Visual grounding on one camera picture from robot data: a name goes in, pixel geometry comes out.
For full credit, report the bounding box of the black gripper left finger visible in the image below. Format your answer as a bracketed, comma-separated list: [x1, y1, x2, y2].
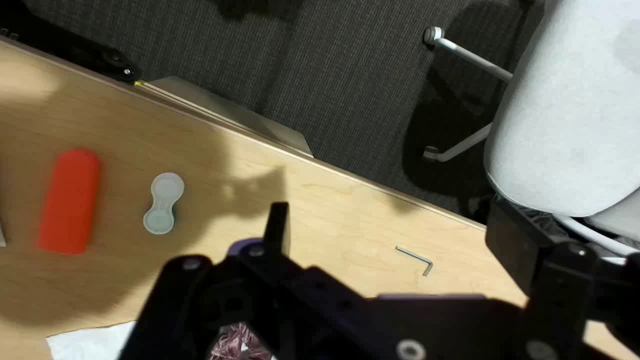
[124, 254, 225, 360]

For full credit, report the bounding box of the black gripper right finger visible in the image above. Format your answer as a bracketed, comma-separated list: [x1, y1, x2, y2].
[257, 200, 376, 360]

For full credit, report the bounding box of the white peanut-shaped object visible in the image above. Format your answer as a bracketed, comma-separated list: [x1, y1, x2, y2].
[140, 169, 188, 236]

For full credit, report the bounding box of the red oblong object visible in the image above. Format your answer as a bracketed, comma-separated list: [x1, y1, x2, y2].
[35, 145, 103, 255]

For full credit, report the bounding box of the maroon scrunchie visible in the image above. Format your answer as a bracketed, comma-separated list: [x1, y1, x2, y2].
[212, 321, 269, 360]

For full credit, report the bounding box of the small hex key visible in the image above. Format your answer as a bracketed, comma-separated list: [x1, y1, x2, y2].
[392, 243, 435, 278]

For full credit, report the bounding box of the black clamp bar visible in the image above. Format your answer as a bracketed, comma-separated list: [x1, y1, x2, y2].
[0, 0, 143, 85]

